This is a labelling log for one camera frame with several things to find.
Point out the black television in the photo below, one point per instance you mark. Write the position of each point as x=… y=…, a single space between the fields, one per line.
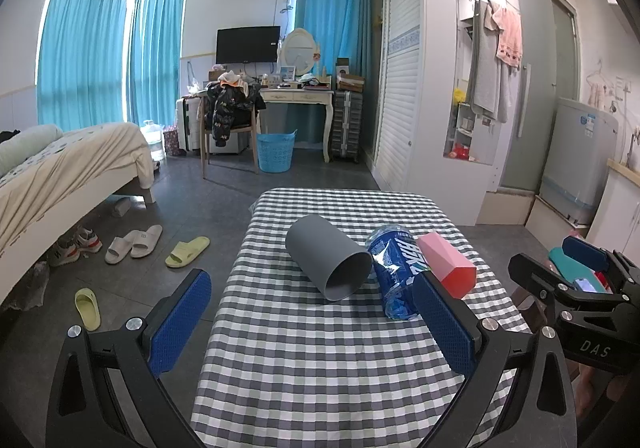
x=247 y=44

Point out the white slatted wardrobe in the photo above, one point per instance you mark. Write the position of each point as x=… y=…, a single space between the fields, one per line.
x=405 y=78

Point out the grey and orange sneakers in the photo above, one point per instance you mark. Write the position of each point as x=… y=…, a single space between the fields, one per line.
x=75 y=248

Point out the grey cup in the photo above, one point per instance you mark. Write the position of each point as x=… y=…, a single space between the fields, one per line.
x=330 y=258

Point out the crumpled blue plastic bottle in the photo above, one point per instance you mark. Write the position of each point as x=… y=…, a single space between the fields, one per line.
x=395 y=268

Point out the blue plastic basket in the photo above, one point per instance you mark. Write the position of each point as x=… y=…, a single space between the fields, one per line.
x=274 y=153

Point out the teal object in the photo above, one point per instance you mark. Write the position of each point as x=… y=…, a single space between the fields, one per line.
x=565 y=263

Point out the tall blue curtain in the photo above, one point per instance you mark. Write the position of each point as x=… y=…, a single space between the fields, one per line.
x=330 y=13

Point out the grey ribbed suitcase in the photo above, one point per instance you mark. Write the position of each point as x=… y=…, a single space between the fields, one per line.
x=346 y=128

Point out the yellow-green slipper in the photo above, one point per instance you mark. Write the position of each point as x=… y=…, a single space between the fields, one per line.
x=187 y=252
x=87 y=309

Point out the white slipper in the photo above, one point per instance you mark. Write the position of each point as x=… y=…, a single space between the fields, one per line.
x=147 y=240
x=120 y=248

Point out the pink faceted cup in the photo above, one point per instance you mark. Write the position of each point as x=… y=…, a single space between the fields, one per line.
x=447 y=263

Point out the bed with beige blanket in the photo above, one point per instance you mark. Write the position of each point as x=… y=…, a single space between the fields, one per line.
x=55 y=183

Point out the cardboard boxes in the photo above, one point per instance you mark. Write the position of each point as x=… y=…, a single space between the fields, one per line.
x=351 y=81

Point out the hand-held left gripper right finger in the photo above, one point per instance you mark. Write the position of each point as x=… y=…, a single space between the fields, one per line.
x=445 y=323

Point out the dark jacket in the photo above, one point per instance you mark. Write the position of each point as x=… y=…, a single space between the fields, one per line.
x=227 y=108

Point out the cream dressing table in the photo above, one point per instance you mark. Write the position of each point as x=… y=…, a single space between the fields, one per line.
x=300 y=97

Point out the pink hanging towel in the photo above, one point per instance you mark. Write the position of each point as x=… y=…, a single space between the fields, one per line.
x=510 y=38

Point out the white suitcase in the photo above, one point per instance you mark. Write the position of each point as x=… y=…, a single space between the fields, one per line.
x=187 y=125

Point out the grey checked tablecloth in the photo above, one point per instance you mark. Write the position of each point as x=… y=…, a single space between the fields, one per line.
x=300 y=358

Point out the pale green pillow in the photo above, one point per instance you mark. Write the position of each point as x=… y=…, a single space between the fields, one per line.
x=25 y=143

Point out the clear water jug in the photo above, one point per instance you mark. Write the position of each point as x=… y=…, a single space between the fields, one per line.
x=151 y=138

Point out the grey hanging towel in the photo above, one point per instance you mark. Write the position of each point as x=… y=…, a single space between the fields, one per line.
x=486 y=68

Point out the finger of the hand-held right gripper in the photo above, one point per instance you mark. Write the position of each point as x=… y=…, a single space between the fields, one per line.
x=585 y=253
x=532 y=273

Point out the wide blue window curtain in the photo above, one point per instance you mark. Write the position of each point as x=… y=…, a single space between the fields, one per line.
x=80 y=53

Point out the frosted glass door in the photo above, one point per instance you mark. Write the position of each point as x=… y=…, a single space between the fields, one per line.
x=535 y=78

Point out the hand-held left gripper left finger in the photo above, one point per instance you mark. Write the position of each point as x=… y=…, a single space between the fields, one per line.
x=182 y=323

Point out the narrow blue window curtain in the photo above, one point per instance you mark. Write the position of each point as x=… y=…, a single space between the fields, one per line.
x=155 y=53

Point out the oval white vanity mirror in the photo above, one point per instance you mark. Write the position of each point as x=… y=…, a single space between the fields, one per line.
x=298 y=48

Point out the wooden chair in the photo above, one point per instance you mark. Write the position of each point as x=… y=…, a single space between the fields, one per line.
x=235 y=138

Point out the white washing machine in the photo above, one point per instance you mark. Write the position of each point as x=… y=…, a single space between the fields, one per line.
x=575 y=158

